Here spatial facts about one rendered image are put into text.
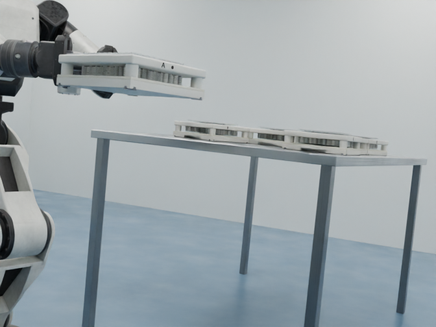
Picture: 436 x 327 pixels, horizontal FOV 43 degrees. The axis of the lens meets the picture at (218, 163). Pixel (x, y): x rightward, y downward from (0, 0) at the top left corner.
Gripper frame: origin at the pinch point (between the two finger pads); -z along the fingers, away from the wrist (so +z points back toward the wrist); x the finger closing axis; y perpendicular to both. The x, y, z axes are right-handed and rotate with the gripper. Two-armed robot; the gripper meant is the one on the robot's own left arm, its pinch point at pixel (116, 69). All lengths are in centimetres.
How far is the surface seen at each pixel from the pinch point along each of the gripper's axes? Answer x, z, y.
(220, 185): 66, 283, -329
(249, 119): -4, 258, -339
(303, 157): 20, -10, -70
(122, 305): 104, 104, -83
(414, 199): 42, 17, -212
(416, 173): 28, 17, -212
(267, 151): 19, 4, -67
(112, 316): 104, 93, -69
